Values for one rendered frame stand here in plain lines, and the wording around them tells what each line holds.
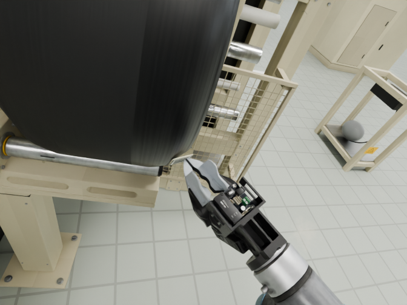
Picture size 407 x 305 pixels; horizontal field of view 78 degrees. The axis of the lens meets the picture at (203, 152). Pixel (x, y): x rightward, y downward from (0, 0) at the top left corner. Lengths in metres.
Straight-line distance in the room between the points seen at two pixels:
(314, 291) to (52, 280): 1.24
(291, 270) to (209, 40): 0.32
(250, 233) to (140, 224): 1.23
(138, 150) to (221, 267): 1.25
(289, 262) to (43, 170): 0.55
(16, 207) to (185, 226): 0.93
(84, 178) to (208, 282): 1.04
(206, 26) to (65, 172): 0.49
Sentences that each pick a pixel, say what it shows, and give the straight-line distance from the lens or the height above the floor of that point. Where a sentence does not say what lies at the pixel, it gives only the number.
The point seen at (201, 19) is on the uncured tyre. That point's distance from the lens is 0.31.
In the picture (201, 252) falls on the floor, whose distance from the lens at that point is 1.57.
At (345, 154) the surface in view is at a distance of 2.79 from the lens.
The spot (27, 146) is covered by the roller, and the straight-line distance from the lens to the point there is 0.67.
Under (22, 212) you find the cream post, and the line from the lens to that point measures 1.05.
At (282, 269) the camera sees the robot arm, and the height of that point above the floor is 1.06.
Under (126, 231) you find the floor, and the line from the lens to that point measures 1.56.
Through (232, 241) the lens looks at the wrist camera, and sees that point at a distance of 0.44.
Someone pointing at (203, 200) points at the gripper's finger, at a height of 1.03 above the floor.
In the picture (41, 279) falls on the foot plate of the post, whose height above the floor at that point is 0.01.
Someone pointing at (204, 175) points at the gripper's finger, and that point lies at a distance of 0.46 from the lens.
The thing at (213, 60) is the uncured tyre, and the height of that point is 1.25.
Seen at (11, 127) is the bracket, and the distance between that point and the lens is 0.71.
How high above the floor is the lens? 1.38
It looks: 42 degrees down
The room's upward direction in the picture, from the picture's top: 21 degrees clockwise
